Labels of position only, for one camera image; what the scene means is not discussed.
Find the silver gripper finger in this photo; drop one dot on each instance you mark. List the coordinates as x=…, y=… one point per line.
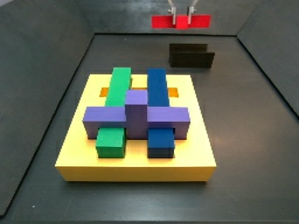
x=173, y=11

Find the green rectangular block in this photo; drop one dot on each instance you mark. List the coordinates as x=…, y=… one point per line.
x=112, y=133

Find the red cross-shaped block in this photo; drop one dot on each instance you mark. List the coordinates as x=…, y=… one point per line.
x=182, y=22

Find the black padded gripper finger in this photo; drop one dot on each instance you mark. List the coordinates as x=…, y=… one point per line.
x=192, y=10

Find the purple cross-shaped block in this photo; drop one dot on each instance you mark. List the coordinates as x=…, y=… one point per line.
x=137, y=123

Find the yellow wooden board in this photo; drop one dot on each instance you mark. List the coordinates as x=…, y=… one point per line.
x=193, y=163

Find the blue rectangular block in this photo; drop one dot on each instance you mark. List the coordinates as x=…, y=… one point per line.
x=161, y=131

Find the black angled holder bracket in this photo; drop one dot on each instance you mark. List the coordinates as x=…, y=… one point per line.
x=190, y=55

